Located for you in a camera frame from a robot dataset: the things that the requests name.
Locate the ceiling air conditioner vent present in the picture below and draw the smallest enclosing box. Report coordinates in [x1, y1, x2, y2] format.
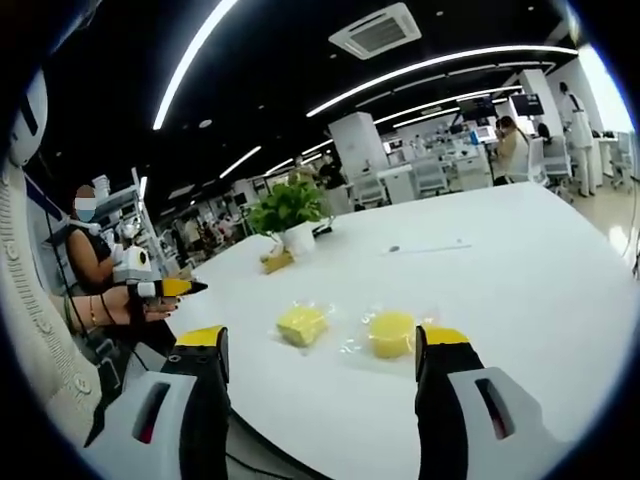
[327, 1, 423, 62]

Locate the white equipment rack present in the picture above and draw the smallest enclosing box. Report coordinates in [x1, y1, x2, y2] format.
[93, 166, 157, 251]

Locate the clear thin strip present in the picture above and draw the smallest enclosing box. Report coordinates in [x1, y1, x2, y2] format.
[399, 239, 473, 252]

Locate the white square pillar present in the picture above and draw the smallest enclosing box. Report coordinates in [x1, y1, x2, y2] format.
[327, 111, 390, 177]

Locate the white worn device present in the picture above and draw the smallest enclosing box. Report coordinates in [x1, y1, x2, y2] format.
[0, 68, 50, 167]

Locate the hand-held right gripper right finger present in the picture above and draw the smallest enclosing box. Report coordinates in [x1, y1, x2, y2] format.
[413, 323, 567, 480]

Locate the small yellow box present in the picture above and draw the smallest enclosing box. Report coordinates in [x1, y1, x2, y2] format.
[259, 249, 295, 275]

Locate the ceiling light strip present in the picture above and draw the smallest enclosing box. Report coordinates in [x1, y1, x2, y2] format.
[151, 0, 240, 132]
[305, 44, 580, 119]

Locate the square yellow silicone block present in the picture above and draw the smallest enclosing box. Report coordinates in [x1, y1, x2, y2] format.
[275, 305, 330, 348]

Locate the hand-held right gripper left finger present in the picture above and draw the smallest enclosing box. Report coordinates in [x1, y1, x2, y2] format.
[83, 324, 232, 480]

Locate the person's left hand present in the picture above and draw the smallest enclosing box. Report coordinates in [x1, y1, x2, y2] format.
[99, 286, 183, 327]

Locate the green potted plant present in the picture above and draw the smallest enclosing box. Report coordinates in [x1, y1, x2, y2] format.
[246, 180, 335, 257]

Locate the black cable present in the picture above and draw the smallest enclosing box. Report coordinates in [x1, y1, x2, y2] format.
[45, 208, 77, 324]

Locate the white office chair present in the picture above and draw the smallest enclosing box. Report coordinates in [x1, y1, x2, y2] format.
[526, 133, 573, 187]

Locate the wall monitor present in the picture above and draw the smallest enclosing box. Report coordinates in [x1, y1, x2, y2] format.
[509, 92, 545, 118]

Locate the round yellow silicone block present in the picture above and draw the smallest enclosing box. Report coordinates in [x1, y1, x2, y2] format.
[368, 310, 417, 362]

